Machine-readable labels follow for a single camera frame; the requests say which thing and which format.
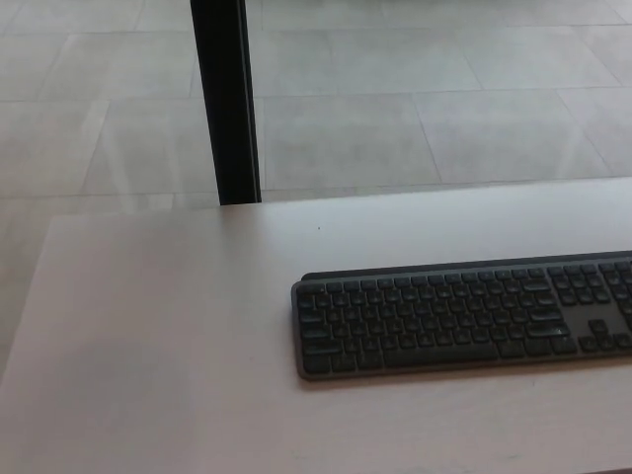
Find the black and grey keyboard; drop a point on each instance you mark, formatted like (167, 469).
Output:
(444, 326)

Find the black vertical frame post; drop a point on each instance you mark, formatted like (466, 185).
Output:
(224, 99)

